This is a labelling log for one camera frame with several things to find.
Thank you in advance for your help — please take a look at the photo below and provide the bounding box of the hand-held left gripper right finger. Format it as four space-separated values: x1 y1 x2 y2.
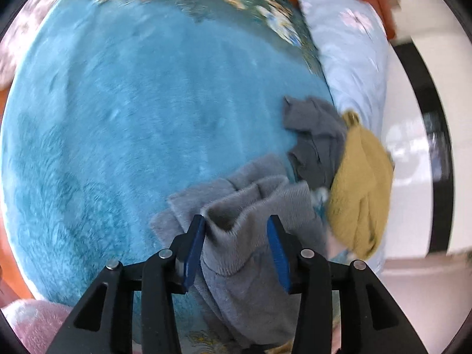
266 214 428 354

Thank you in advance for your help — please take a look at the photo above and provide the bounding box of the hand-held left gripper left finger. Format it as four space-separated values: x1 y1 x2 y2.
46 214 206 354

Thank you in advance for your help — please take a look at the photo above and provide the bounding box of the light grey knit garment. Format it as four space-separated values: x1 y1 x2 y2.
150 154 329 349

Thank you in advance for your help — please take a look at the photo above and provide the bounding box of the mustard yellow garment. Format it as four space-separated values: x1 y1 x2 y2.
326 110 395 260

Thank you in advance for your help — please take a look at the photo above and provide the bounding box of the dark grey garment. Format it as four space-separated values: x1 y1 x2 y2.
282 96 349 189

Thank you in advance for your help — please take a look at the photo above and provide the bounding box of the teal floral plush blanket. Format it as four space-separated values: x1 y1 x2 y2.
0 0 334 354

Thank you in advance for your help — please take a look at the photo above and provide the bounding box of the pink fuzzy cushion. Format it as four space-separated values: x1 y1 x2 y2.
2 300 74 354

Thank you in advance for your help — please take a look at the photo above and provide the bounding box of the light blue daisy pillow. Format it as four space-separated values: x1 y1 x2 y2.
298 0 389 273

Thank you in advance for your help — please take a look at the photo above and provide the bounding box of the purple floral quilt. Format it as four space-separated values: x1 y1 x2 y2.
0 0 56 89

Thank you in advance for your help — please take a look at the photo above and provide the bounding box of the black window frame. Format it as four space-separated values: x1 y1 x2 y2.
393 40 455 255

